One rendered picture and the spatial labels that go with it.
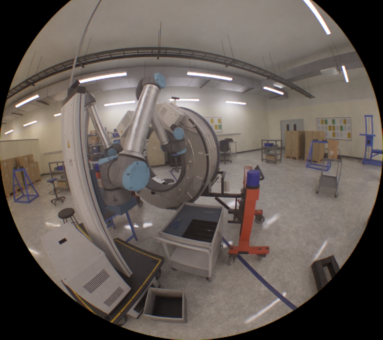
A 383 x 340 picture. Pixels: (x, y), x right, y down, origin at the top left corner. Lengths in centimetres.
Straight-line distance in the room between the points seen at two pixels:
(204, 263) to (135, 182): 102
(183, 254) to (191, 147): 114
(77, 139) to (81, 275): 74
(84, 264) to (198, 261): 96
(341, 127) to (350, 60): 467
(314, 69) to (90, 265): 596
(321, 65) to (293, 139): 382
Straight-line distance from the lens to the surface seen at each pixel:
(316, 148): 667
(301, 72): 551
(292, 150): 721
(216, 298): 152
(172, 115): 135
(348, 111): 901
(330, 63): 529
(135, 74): 485
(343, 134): 896
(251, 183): 112
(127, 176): 59
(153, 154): 627
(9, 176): 713
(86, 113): 139
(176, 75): 492
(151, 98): 79
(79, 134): 80
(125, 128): 174
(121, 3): 330
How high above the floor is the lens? 144
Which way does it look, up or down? 6 degrees down
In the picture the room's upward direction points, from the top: 4 degrees counter-clockwise
